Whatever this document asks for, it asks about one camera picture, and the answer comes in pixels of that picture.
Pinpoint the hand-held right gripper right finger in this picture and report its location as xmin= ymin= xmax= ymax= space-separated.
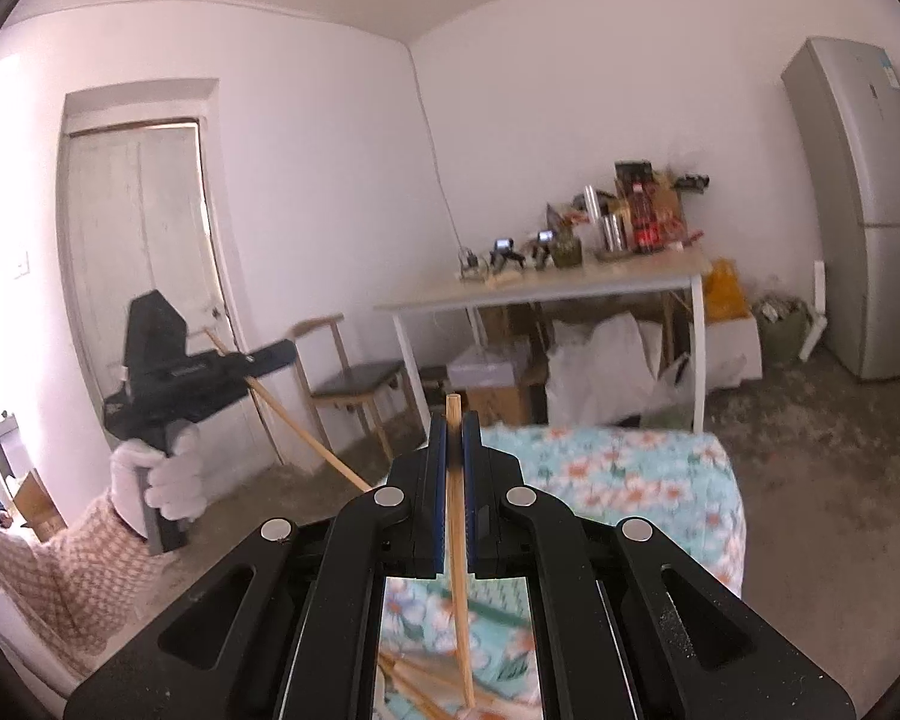
xmin=461 ymin=420 xmax=856 ymax=720

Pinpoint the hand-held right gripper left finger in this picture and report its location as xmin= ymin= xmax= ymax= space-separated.
xmin=64 ymin=416 xmax=451 ymax=720

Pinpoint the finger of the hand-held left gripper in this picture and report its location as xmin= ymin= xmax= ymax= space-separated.
xmin=241 ymin=340 xmax=299 ymax=383

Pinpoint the wooden chopstick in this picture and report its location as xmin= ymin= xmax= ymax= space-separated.
xmin=445 ymin=392 xmax=479 ymax=710
xmin=386 ymin=656 xmax=462 ymax=691
xmin=201 ymin=326 xmax=374 ymax=492
xmin=377 ymin=652 xmax=451 ymax=720

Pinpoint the person's left forearm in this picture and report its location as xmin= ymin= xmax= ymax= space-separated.
xmin=0 ymin=491 xmax=167 ymax=695

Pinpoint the person's left hand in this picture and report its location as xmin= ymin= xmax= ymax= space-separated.
xmin=109 ymin=426 xmax=212 ymax=541

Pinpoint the wooden chair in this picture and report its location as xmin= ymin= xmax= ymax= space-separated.
xmin=289 ymin=313 xmax=430 ymax=462

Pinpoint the cardboard box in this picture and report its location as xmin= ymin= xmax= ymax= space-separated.
xmin=649 ymin=172 xmax=689 ymax=237
xmin=11 ymin=469 xmax=65 ymax=541
xmin=465 ymin=382 xmax=532 ymax=427

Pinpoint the grey box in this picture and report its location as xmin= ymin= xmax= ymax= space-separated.
xmin=446 ymin=345 xmax=533 ymax=387

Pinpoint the white door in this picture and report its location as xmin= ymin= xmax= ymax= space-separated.
xmin=58 ymin=116 xmax=286 ymax=466

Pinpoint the floral blanket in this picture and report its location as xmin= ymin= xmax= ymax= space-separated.
xmin=379 ymin=424 xmax=747 ymax=720

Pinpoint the white bag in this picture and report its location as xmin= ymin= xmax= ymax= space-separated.
xmin=544 ymin=313 xmax=665 ymax=428

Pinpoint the white table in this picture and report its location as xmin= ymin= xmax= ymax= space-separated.
xmin=373 ymin=244 xmax=710 ymax=436

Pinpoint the yellow bag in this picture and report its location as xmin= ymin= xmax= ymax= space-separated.
xmin=701 ymin=259 xmax=751 ymax=325

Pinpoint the oil bottle with red label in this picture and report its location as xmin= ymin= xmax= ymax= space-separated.
xmin=628 ymin=180 xmax=665 ymax=254

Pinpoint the grey green sack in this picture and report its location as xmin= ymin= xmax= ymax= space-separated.
xmin=754 ymin=292 xmax=811 ymax=365

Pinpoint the white plastic panel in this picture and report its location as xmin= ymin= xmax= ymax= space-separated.
xmin=799 ymin=261 xmax=830 ymax=361

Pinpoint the grey refrigerator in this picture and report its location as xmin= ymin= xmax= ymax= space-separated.
xmin=780 ymin=36 xmax=900 ymax=383

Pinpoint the wall cable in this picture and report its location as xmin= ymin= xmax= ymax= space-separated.
xmin=407 ymin=45 xmax=470 ymax=256

